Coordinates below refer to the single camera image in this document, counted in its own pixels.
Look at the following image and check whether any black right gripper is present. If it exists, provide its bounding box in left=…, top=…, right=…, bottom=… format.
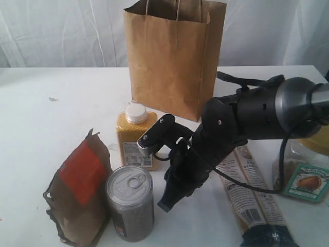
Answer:
left=157, top=123, right=247, bottom=213

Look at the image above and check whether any dark seed can pull-tab lid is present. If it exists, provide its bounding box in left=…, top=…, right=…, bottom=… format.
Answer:
left=105, top=165, right=155, bottom=242

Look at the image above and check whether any brown paper shopping bag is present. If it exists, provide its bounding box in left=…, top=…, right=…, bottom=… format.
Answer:
left=123, top=1, right=227, bottom=121

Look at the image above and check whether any yellow grain bottle white cap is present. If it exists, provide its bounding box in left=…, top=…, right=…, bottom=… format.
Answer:
left=116, top=103, right=157, bottom=171

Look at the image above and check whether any long pasta packet dark blue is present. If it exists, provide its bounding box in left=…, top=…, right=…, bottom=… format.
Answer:
left=216, top=145, right=297, bottom=246

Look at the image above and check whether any brown pouch with orange label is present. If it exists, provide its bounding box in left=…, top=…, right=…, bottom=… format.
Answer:
left=43, top=130, right=113, bottom=246

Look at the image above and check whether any clear nut jar gold lid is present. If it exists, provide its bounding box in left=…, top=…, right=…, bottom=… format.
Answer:
left=281, top=132, right=328, bottom=203

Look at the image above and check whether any white backdrop curtain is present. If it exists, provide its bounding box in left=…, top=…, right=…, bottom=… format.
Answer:
left=1, top=1, right=328, bottom=74

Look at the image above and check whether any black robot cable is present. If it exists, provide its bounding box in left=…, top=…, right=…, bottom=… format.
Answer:
left=153, top=71, right=329, bottom=194

